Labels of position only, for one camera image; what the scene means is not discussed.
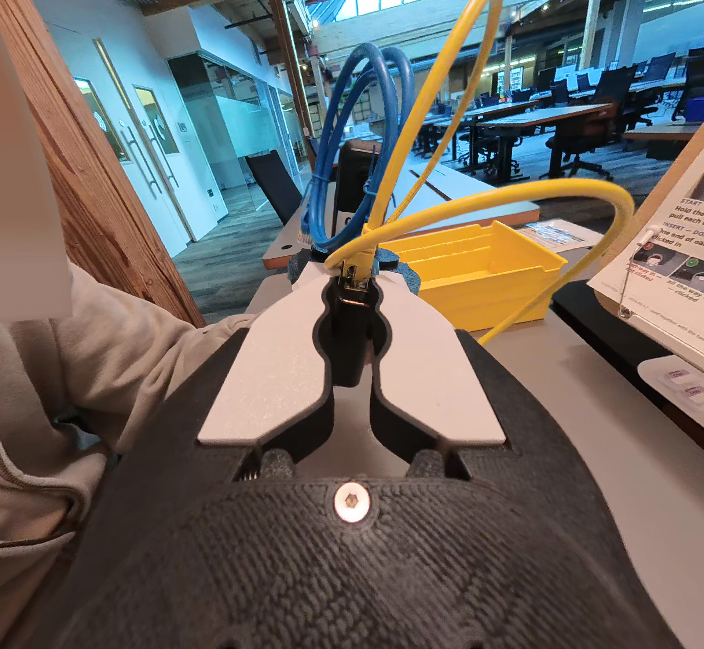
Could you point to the white table with wood edge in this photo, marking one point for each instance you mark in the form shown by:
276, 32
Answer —
467, 186

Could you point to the dark room divider panel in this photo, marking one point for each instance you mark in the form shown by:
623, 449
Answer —
275, 186

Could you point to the white paper label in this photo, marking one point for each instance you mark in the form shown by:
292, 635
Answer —
561, 233

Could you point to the yellow plastic bin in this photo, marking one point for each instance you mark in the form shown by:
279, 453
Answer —
484, 286

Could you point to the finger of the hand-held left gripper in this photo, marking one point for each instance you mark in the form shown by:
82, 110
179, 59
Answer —
308, 275
393, 278

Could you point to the white stand base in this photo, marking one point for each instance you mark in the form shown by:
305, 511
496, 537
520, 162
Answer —
676, 385

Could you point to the group of black office chairs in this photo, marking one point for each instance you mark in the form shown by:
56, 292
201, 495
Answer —
610, 93

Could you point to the printed instruction sheet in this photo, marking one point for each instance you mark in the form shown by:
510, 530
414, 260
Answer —
660, 286

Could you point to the person's grey zip hoodie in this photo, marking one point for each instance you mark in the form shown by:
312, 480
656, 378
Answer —
38, 467

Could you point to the person's left forearm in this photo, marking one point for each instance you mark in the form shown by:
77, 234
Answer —
137, 357

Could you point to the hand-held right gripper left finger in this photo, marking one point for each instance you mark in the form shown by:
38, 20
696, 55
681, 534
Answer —
269, 385

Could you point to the black ethernet splitter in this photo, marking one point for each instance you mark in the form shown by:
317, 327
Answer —
352, 341

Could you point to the group of wooden office desks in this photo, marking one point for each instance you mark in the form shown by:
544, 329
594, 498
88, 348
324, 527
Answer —
539, 115

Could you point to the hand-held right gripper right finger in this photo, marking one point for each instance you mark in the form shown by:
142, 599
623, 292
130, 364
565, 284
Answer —
440, 385

